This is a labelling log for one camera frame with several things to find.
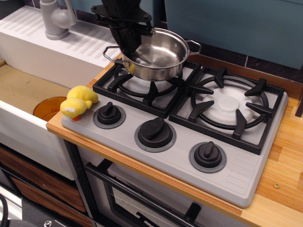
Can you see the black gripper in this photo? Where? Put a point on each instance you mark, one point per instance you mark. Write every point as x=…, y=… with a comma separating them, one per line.
x=126, y=20

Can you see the stainless steel pot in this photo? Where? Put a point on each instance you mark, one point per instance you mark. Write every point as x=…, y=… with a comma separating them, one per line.
x=160, y=57

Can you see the yellow stuffed duck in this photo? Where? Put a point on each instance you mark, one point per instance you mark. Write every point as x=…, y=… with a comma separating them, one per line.
x=79, y=100

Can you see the black left stove knob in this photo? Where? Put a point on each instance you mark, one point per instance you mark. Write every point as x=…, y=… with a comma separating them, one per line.
x=109, y=116

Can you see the black stove knob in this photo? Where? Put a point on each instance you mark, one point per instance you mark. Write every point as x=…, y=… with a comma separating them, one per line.
x=155, y=135
x=207, y=157
x=109, y=116

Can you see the black middle stove knob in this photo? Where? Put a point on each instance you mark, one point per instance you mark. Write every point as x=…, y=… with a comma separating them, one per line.
x=155, y=135

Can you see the grey toy stove top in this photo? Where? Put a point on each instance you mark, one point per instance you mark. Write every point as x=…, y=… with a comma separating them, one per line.
x=237, y=181

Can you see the black right stove knob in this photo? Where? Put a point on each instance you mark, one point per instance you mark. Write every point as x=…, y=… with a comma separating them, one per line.
x=207, y=157

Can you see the black left burner grate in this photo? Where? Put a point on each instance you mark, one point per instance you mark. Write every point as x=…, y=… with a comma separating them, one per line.
x=154, y=102

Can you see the black burner grate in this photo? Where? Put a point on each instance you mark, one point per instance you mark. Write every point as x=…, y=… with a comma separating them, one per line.
x=154, y=102
x=267, y=101

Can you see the grey toy faucet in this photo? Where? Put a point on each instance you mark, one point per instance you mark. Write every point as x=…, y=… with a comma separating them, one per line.
x=57, y=21

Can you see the white toy sink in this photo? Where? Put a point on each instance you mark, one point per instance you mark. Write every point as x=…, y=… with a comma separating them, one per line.
x=34, y=68

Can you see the orange plastic bowl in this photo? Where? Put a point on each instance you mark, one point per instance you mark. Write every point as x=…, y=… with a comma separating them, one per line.
x=48, y=108

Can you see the black right burner grate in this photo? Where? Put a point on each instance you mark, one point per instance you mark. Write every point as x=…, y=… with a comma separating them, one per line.
x=267, y=101

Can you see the wooden drawer front upper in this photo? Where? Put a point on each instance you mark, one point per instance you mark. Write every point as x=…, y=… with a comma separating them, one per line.
x=46, y=179

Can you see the wooden drawer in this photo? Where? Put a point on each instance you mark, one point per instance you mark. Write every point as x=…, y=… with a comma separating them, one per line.
x=46, y=179
x=68, y=214

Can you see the wooden drawer front lower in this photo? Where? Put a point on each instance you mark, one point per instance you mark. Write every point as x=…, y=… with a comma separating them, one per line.
x=68, y=214

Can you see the oven door with handle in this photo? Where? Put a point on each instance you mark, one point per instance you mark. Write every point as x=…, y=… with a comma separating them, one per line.
x=139, y=210

